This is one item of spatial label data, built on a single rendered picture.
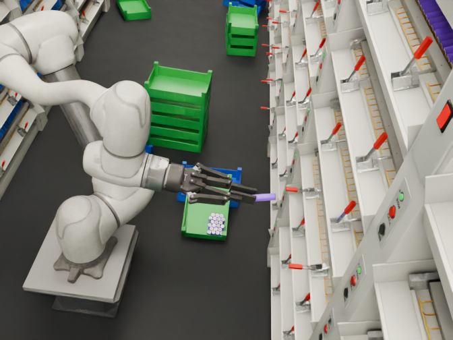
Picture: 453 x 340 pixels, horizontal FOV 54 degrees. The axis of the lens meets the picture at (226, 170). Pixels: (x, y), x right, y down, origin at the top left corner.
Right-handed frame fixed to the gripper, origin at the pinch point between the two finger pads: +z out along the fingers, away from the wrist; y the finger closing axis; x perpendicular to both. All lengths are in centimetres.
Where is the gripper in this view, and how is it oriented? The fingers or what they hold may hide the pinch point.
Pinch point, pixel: (242, 193)
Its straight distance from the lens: 118.5
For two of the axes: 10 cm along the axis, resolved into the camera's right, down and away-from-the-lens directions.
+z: 9.6, 2.4, 1.2
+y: 0.9, -7.1, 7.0
